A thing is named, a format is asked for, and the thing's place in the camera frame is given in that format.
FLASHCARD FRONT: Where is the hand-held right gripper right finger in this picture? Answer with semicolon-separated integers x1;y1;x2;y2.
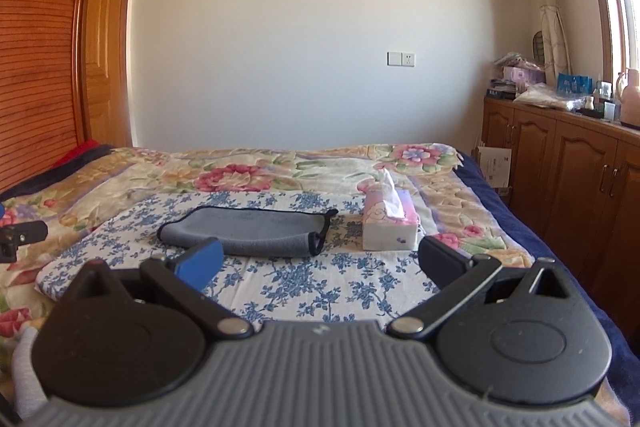
386;236;577;340

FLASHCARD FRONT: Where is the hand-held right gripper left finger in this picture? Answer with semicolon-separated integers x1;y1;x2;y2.
62;238;255;340

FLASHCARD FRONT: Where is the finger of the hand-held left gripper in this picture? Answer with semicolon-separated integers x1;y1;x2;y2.
0;220;49;264

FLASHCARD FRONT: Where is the purple and grey towel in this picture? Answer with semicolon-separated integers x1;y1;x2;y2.
156;205;339;258

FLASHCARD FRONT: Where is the pink floral tissue box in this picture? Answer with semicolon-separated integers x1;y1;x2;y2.
361;169;421;252

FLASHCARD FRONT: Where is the red cloth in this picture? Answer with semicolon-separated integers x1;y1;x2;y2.
52;139;102;168

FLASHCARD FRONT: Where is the blue floral white cloth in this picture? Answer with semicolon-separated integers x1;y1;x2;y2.
36;190;451;334

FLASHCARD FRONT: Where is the white cardboard carton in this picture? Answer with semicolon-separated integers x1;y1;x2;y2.
476;145;513;188

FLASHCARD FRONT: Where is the colourful floral quilt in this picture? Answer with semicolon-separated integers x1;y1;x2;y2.
0;142;631;427

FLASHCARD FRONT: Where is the light grey cloth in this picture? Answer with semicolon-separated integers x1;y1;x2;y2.
11;326;50;410

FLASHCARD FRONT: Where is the wooden cabinet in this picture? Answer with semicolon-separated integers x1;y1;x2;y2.
482;95;640;334

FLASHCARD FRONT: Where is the stack of dark books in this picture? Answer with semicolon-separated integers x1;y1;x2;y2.
487;79;516;101

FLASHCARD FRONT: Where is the clear plastic bag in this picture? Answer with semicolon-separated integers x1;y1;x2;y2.
514;83;587;111

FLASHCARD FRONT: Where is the pink patterned box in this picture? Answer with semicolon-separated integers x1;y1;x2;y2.
502;65;547;91

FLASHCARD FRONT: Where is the wooden door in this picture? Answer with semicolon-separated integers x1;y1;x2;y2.
81;0;137;148

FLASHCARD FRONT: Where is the blue printed box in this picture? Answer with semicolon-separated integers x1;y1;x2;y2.
557;73;592;96

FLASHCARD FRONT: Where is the grey oval fan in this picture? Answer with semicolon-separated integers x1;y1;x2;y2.
531;30;549;64

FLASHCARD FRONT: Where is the pink thermos jug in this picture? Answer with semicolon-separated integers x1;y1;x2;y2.
619;67;640;128

